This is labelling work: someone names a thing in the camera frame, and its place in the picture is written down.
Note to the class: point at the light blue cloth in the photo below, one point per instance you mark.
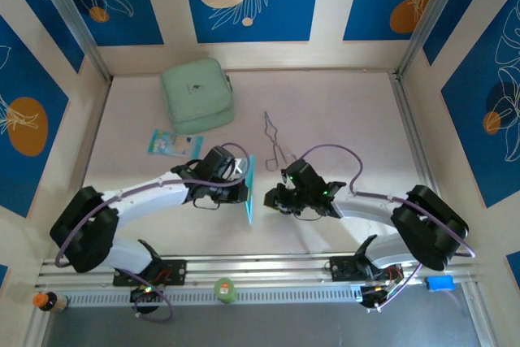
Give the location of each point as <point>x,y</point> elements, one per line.
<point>250,200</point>

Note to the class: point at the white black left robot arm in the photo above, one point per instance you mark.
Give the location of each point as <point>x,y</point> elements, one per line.
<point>81,229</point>

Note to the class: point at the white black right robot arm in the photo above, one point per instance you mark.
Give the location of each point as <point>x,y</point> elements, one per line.
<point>430,225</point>

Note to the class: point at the blue snack packet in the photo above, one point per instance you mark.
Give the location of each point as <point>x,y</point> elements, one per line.
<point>172,144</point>

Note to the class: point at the mint green zipper case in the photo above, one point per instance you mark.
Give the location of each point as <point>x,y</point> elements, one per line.
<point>197,95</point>

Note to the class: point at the black controller board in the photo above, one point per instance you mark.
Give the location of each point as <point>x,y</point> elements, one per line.
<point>371,296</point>
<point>144,296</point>

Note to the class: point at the blue rectangular box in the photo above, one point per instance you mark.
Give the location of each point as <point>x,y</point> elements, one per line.
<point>439,283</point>

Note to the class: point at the brown bottle orange cap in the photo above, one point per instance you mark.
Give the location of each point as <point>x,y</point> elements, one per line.
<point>48,301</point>

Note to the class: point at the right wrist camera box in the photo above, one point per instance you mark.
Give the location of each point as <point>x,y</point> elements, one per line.
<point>284,177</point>

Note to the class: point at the aluminium mounting rail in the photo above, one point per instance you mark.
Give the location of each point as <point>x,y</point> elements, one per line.
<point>260,265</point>

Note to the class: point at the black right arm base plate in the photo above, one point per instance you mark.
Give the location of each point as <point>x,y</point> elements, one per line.
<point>341,267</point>

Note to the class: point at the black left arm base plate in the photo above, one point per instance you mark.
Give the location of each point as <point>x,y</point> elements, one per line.
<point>176,271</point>

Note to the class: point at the aluminium side rail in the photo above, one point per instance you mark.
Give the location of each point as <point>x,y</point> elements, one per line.
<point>97,119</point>
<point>410,119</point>

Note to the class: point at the aluminium frame post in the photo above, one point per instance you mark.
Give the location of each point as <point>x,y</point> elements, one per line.
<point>434,9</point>
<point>70,9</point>

